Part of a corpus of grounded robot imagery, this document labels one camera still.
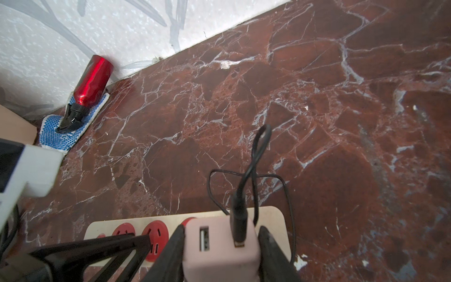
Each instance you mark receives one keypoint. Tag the blue white work glove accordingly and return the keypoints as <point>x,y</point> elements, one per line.
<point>61,133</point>

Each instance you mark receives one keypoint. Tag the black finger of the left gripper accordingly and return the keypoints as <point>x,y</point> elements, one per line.
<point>67,262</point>

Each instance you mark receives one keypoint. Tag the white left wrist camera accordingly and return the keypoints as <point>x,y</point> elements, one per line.
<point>26,170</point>

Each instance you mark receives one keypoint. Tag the beige power strip red sockets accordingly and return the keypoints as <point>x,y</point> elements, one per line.
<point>160,228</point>

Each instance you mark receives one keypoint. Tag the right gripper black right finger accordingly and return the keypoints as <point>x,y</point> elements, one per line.
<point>274,266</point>

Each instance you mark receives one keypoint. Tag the pink usb charger adapter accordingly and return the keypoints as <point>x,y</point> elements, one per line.
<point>210,253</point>

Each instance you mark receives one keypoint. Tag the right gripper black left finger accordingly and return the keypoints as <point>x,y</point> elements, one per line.
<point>169,266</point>

